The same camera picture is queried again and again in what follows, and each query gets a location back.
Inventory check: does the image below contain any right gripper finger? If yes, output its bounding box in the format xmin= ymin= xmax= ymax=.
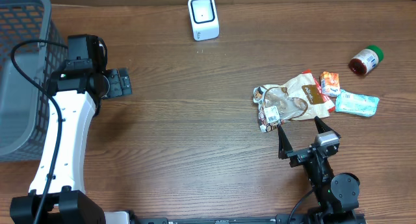
xmin=277 ymin=125 xmax=293 ymax=159
xmin=314 ymin=116 xmax=333 ymax=134

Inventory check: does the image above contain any beige dried food bag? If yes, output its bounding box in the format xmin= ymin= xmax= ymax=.
xmin=253 ymin=75 xmax=320 ymax=133

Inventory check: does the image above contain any orange tissue packet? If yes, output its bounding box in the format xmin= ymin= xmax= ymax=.
xmin=320 ymin=71 xmax=341 ymax=97

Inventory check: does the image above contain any teal wet wipes packet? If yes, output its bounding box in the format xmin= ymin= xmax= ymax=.
xmin=335 ymin=90 xmax=380 ymax=117

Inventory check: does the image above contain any green white round container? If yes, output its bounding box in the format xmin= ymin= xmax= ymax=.
xmin=348 ymin=45 xmax=384 ymax=75

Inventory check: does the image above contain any red snack stick pack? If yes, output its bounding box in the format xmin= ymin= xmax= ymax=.
xmin=300 ymin=70 xmax=335 ymax=118

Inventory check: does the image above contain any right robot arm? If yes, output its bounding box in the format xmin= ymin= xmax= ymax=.
xmin=277 ymin=117 xmax=366 ymax=224

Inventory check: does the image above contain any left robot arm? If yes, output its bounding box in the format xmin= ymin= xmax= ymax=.
xmin=10 ymin=68 xmax=135 ymax=223

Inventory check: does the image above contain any white barcode scanner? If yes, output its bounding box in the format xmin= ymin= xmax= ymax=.
xmin=188 ymin=0 xmax=220 ymax=41

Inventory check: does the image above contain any grey plastic mesh basket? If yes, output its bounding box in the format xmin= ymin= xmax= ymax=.
xmin=1 ymin=0 xmax=68 ymax=162

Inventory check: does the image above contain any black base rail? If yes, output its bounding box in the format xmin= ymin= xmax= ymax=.
xmin=103 ymin=210 xmax=367 ymax=224

